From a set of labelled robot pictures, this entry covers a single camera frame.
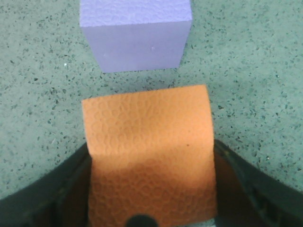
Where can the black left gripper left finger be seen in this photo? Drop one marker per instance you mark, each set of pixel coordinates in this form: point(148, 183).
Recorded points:
point(58, 199)

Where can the purple foam cube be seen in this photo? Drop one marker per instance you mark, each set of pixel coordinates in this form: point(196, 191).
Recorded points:
point(133, 35)

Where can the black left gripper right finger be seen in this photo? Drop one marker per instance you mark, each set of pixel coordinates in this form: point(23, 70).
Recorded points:
point(247, 197)

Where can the orange foam cube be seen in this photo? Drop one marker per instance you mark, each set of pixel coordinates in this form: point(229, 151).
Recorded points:
point(152, 153)

